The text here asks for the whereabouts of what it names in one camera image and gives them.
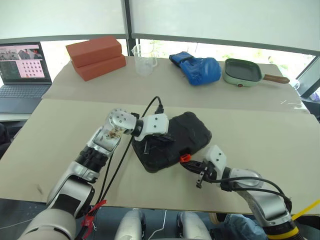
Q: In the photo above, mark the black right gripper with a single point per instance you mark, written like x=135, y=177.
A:
x=206, y=171

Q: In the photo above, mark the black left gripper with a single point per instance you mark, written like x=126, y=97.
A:
x=153, y=137

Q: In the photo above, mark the black plastic tool case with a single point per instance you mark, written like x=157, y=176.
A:
x=190, y=135

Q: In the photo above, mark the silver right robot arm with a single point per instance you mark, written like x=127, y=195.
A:
x=265, y=200

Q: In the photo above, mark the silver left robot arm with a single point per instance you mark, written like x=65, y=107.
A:
x=75, y=182

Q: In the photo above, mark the silver rounded robot leg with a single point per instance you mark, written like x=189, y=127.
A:
x=128, y=225
x=193, y=226

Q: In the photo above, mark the person's leg in jeans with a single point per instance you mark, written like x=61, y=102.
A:
x=240, y=227

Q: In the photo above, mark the clear plastic measuring cup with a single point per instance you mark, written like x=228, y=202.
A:
x=145, y=66

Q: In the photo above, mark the blue boxing glove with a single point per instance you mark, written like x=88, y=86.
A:
x=202, y=71

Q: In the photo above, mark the red foam block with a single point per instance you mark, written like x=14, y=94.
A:
x=93, y=50
x=102, y=68

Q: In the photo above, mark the red tape wrap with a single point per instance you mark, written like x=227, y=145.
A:
x=91, y=215

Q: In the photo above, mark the green electric frying pan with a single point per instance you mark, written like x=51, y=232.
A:
x=241, y=71

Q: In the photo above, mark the yellow strip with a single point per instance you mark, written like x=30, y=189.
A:
x=306, y=209

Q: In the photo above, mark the white mug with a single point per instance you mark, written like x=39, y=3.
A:
x=295, y=84

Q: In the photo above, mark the white roller blind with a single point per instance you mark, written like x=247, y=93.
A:
x=62, y=17
x=225, y=20

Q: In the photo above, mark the grey open laptop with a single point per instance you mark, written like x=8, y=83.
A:
x=22, y=95

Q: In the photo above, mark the purple patterned object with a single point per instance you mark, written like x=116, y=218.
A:
x=317, y=95

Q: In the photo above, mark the white side desk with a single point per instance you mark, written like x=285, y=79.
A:
x=13, y=117

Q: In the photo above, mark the black computer monitor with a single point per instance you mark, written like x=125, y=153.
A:
x=310, y=80

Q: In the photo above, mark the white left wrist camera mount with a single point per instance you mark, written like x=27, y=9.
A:
x=156, y=123

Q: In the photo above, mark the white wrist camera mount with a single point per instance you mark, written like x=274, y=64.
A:
x=216, y=156
x=156, y=123

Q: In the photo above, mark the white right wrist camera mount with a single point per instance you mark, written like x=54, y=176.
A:
x=216, y=156

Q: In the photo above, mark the grey window frame post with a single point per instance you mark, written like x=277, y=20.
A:
x=128, y=25

